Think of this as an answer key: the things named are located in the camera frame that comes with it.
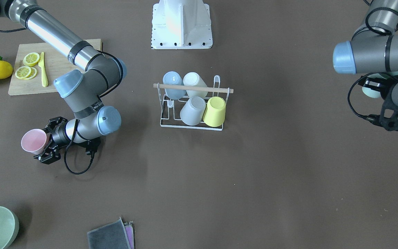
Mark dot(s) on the grey cup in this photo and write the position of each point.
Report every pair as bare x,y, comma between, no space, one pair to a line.
192,112

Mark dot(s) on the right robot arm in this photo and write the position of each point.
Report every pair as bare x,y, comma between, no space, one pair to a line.
97,74

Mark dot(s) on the yellow cup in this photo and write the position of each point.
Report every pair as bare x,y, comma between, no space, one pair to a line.
215,112

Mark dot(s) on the lemon slice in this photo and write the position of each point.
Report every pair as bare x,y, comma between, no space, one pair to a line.
32,74
31,59
22,72

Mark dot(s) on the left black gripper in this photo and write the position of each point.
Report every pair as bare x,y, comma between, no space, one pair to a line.
370,83

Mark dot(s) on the pink cup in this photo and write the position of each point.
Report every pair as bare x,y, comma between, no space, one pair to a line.
34,141

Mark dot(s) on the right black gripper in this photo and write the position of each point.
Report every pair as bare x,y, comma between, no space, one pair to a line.
58,135

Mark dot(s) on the yellow plastic knife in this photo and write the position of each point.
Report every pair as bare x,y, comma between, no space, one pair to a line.
41,64

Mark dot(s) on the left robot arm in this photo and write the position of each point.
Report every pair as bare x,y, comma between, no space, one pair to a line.
373,52

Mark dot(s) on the white cup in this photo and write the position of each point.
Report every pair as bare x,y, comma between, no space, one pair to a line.
193,79

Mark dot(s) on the white wire cup holder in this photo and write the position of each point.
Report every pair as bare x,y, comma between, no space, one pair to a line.
170,109

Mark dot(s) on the grey cloth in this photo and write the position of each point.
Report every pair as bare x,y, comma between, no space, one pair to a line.
110,236

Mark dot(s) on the mint green cup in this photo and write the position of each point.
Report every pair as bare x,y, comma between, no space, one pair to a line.
393,75

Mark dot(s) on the lemon slice top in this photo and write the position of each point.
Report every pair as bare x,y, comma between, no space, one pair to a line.
31,59

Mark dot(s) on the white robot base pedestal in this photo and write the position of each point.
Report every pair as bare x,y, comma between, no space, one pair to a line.
181,24

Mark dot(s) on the purple cloth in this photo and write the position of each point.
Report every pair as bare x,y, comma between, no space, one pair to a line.
129,227

